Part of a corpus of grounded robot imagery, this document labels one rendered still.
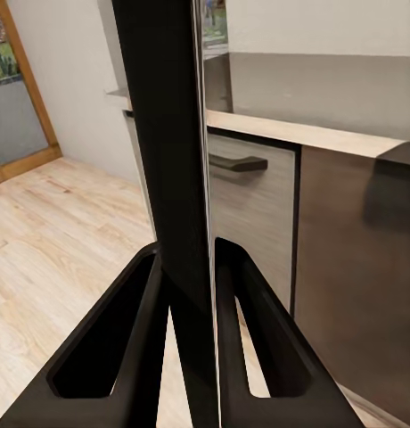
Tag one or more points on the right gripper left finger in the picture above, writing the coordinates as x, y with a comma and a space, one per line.
107, 373

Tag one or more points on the door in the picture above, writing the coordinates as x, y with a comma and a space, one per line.
27, 139

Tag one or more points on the dishwasher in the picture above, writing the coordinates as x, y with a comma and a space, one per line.
254, 187

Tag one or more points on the poster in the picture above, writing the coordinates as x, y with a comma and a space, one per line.
162, 49

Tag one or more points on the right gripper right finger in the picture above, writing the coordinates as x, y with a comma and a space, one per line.
302, 392

